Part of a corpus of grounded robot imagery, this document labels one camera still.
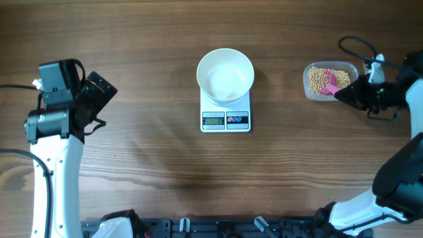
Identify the white digital kitchen scale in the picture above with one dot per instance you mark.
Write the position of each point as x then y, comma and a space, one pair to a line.
233, 117

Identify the pink plastic measuring scoop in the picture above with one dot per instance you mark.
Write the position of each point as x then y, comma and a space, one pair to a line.
330, 88

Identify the clear plastic container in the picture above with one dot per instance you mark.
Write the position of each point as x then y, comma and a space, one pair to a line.
349, 68

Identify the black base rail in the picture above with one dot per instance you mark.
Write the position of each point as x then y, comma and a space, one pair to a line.
133, 226

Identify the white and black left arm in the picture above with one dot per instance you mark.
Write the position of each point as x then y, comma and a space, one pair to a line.
69, 101

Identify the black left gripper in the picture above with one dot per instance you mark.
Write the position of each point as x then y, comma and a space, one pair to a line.
102, 96

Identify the pile of soybeans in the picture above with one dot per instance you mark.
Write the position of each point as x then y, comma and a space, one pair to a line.
317, 79

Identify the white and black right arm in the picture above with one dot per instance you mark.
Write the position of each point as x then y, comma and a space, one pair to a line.
396, 193

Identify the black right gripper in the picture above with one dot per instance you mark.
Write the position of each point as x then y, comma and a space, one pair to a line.
358, 96

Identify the white round bowl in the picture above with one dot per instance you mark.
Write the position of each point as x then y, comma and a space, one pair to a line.
225, 75

